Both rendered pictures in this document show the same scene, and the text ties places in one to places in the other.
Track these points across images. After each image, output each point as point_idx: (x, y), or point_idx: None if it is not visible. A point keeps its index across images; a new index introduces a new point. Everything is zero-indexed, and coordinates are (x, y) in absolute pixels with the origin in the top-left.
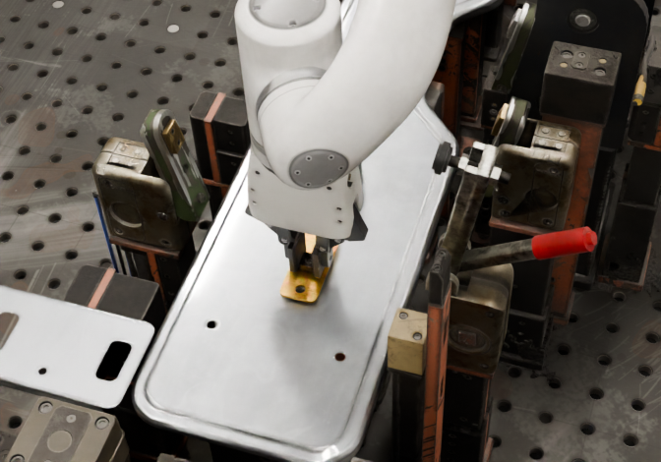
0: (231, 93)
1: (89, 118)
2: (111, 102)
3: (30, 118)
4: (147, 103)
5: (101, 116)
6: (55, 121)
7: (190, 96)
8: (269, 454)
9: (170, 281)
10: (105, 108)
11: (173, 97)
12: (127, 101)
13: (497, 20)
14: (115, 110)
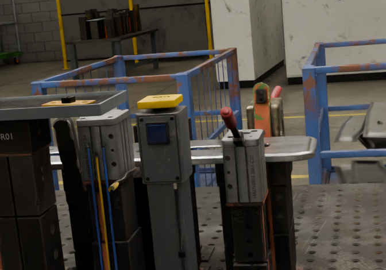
0: (68, 237)
1: (58, 216)
2: (68, 218)
3: (61, 207)
4: (65, 223)
5: (58, 218)
6: (58, 211)
7: (68, 230)
8: None
9: None
10: (64, 218)
11: (68, 227)
12: (68, 220)
13: (74, 257)
14: (62, 219)
